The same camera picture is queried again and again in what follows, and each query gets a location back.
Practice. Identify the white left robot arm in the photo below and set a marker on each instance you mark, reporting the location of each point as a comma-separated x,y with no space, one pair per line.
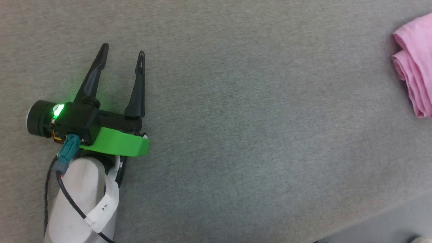
87,187

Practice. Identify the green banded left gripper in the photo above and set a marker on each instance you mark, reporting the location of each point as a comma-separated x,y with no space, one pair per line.
118,143

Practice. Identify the pink garment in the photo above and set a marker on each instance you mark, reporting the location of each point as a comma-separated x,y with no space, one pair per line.
418,57

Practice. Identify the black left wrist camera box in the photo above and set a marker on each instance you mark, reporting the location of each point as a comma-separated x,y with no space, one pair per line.
81,119

